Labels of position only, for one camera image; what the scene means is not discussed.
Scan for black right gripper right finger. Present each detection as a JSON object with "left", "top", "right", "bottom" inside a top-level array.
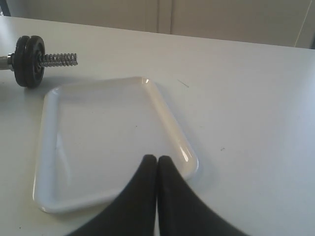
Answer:
[{"left": 157, "top": 155, "right": 245, "bottom": 236}]

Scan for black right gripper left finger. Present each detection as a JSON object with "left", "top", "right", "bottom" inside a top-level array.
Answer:
[{"left": 69, "top": 154, "right": 158, "bottom": 236}]

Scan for chrome threaded dumbbell bar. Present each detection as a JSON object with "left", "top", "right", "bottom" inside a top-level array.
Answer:
[{"left": 0, "top": 53, "right": 78, "bottom": 71}]

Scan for black weight plate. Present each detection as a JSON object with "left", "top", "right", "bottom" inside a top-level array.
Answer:
[{"left": 23, "top": 35, "right": 45, "bottom": 89}]

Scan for white rectangular plastic tray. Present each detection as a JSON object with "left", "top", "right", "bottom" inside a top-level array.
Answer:
[{"left": 33, "top": 77, "right": 199, "bottom": 213}]

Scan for black weight plate far end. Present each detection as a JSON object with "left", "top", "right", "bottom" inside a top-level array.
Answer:
[{"left": 13, "top": 35, "right": 30, "bottom": 88}]

